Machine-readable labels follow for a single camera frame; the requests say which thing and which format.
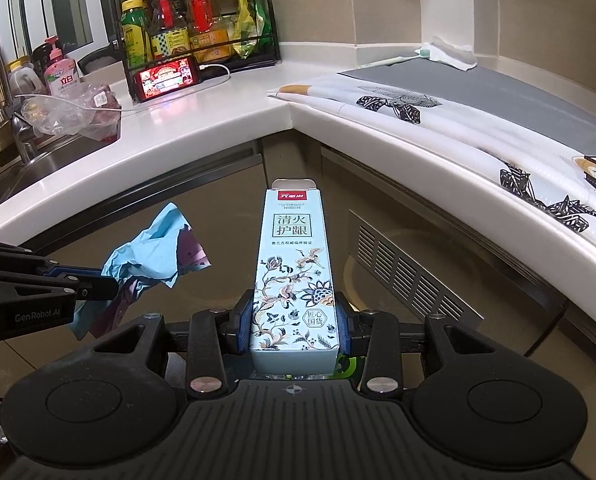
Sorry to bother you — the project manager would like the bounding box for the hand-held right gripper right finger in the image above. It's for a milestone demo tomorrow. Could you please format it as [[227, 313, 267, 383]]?
[[336, 294, 486, 397]]

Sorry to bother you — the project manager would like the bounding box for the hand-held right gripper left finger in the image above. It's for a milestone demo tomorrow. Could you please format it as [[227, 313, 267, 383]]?
[[95, 292, 255, 397]]

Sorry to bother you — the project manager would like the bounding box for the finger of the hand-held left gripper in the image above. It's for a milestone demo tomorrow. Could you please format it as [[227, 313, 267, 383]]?
[[0, 274, 121, 307], [0, 237, 104, 281]]

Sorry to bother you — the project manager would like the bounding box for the blue paper wrapper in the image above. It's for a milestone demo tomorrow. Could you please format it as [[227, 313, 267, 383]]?
[[69, 202, 213, 341]]

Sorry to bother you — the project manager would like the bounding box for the pale green toothbrush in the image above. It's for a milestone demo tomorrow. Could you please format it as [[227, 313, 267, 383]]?
[[357, 47, 431, 69]]

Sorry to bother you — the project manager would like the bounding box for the white tissue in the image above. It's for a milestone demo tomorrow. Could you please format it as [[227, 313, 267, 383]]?
[[415, 36, 479, 72]]

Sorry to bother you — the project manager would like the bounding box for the grey cabinet vent grille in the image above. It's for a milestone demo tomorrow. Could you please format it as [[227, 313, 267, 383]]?
[[348, 210, 484, 334]]

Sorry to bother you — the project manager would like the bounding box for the steel sink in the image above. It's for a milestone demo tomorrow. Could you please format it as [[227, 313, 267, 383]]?
[[0, 132, 109, 211]]

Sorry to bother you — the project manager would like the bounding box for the metal faucet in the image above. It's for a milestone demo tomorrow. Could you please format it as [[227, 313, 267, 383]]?
[[10, 110, 41, 164]]

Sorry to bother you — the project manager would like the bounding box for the clear bag with red meat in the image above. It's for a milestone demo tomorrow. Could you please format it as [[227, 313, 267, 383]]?
[[22, 80, 124, 144]]

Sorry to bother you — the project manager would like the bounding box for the clear bottle yellow cap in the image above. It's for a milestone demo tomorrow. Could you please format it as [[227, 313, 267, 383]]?
[[5, 57, 46, 99]]

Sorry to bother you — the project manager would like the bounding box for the pink dish soap bottle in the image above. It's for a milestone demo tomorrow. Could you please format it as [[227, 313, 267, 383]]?
[[44, 35, 81, 99]]

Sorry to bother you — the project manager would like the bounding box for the black pot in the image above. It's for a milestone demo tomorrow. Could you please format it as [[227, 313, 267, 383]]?
[[76, 42, 125, 77]]

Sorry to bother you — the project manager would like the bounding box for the smartphone with lit screen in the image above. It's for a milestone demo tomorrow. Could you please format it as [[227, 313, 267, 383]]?
[[132, 56, 203, 104]]

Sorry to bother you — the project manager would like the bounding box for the white printed cloth mat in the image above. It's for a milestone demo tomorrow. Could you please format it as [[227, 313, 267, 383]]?
[[268, 67, 596, 257]]

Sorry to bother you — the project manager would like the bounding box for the yellow green sauce bottle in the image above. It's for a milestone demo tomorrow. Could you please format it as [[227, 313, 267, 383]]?
[[120, 0, 155, 69]]

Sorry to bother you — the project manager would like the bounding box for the window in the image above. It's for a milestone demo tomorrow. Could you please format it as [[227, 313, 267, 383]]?
[[0, 0, 96, 57]]

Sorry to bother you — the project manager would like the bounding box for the red label sauce bottle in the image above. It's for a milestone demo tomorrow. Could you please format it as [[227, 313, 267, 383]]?
[[149, 0, 191, 59]]

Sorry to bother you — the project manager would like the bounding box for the grey mat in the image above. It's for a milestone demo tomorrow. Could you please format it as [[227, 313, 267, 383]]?
[[338, 55, 596, 161]]

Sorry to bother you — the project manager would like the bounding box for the orange oil bottle red label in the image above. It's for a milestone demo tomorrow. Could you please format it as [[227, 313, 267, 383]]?
[[185, 0, 231, 61]]

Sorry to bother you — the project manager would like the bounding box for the green yellow snack bag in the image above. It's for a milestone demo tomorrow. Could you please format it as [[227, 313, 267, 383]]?
[[230, 0, 274, 59]]

